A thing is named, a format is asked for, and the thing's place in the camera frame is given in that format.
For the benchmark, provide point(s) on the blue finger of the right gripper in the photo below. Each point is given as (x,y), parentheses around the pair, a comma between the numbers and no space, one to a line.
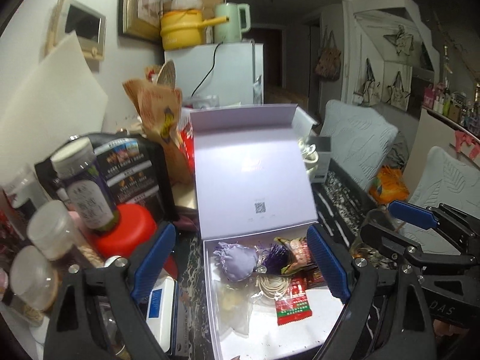
(412,214)

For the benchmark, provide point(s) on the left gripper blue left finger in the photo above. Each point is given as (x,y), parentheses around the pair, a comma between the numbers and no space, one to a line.
(148,259)

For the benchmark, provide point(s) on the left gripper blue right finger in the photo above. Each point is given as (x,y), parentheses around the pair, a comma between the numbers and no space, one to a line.
(332,260)

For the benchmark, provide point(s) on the brown cereal snack bag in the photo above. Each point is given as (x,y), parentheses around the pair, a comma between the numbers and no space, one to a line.
(299,256)

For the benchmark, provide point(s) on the red snack packet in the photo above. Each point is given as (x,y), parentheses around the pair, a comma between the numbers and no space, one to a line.
(293,305)

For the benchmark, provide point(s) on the purple sachet with tassel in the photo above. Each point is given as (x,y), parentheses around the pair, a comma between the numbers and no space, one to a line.
(239,262)

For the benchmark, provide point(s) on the red plastic container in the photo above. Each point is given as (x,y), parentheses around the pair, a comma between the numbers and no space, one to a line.
(136,226)

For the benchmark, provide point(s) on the glass mug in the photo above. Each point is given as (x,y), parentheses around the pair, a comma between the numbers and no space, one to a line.
(359,249)

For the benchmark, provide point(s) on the near light blue chair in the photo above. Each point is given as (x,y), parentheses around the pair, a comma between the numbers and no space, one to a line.
(444,180)

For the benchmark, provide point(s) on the light blue chair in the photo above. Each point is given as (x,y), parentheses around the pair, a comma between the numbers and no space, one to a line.
(360,140)
(444,180)

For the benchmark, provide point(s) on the lavender gift box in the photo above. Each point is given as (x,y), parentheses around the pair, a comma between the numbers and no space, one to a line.
(251,187)

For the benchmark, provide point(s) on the blue white carton box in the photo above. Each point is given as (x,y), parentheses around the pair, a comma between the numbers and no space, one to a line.
(161,313)

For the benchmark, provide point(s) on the black printed box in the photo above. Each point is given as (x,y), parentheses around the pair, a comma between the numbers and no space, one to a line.
(134,169)

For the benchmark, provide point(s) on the white tea bag pouch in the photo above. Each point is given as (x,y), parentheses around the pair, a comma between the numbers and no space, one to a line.
(234,309)

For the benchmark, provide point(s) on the far light blue chair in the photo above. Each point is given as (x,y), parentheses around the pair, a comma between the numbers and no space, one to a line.
(360,140)

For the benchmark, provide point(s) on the brown paper snack bag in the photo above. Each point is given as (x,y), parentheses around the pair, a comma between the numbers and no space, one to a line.
(159,107)

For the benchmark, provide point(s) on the white foam sheet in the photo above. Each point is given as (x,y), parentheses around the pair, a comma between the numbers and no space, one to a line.
(60,99)

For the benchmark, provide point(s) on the white mini fridge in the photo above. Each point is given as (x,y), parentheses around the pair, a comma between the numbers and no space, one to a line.
(232,72)

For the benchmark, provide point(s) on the yellow pot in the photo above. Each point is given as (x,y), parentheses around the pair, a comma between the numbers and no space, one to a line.
(186,28)

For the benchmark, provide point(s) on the green electric kettle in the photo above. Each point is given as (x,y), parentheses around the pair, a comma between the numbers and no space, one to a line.
(238,22)

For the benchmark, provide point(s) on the framed picture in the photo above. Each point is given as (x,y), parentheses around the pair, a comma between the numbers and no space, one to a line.
(140,19)

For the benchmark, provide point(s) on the wall intercom panel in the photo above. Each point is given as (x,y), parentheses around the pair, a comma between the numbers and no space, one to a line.
(71,16)

